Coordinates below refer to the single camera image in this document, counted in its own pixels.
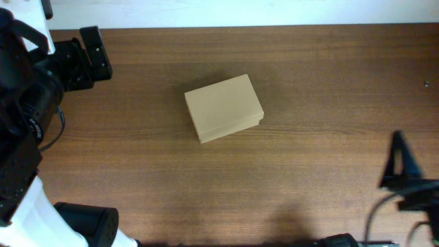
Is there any brown cardboard box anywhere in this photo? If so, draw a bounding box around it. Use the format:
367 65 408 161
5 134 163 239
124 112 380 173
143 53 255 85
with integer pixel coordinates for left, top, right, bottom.
185 74 264 143

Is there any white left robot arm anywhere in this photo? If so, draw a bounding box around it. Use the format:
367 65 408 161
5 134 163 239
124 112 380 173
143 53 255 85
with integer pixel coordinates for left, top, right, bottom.
1 0 139 247

